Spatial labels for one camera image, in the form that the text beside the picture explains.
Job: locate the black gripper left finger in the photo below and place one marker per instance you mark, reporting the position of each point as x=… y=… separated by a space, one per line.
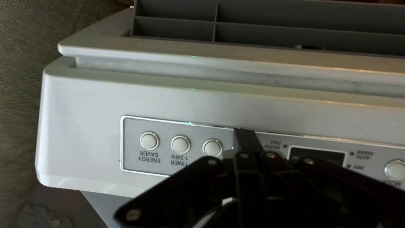
x=181 y=200

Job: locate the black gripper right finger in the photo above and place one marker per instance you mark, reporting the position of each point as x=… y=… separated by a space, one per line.
x=310 y=193

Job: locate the white portable air conditioner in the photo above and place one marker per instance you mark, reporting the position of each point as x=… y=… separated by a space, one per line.
x=148 y=90

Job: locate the grey-brown sofa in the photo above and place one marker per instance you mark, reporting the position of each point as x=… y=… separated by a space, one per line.
x=29 y=32

